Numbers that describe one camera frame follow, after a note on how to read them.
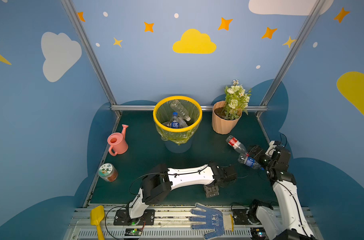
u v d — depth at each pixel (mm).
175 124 842
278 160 600
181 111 913
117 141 905
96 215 732
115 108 1160
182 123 875
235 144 979
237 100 919
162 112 907
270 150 693
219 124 991
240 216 747
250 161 902
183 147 990
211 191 700
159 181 531
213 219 734
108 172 805
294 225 415
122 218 728
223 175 553
